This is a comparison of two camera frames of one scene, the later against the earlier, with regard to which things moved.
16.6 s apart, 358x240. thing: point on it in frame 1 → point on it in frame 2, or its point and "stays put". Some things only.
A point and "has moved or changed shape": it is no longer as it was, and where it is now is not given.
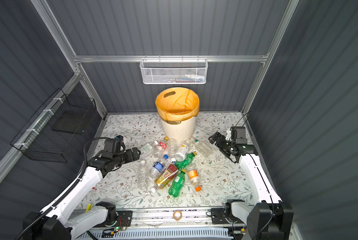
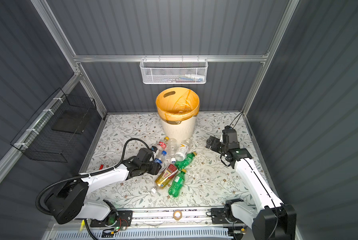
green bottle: x=180 y=165 stays put
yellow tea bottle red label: x=170 y=171 stays put
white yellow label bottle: x=180 y=155 stays put
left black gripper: x=136 y=155 → x=156 y=169
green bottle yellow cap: x=175 y=189 stays put
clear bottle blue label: x=156 y=169 has moved or changed shape
